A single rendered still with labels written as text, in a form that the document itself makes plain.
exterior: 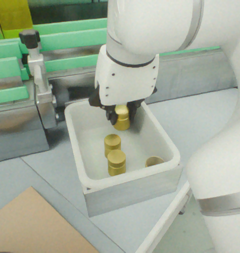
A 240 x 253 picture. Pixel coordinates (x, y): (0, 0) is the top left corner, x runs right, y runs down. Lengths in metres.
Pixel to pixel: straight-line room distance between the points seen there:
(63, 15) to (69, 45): 0.20
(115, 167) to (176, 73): 0.33
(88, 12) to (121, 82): 0.40
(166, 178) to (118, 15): 0.28
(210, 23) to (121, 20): 0.07
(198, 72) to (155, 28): 0.48
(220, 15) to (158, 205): 0.32
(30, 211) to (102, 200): 0.12
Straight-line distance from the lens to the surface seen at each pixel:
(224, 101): 0.72
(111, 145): 0.42
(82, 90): 0.54
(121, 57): 0.31
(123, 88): 0.36
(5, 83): 0.44
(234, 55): 0.26
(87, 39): 0.51
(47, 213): 0.40
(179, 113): 0.62
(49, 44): 0.50
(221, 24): 0.22
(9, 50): 0.49
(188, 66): 0.63
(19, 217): 0.41
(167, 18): 0.19
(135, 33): 0.19
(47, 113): 0.45
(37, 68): 0.38
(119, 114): 0.43
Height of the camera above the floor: 1.12
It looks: 42 degrees down
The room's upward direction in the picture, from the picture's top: straight up
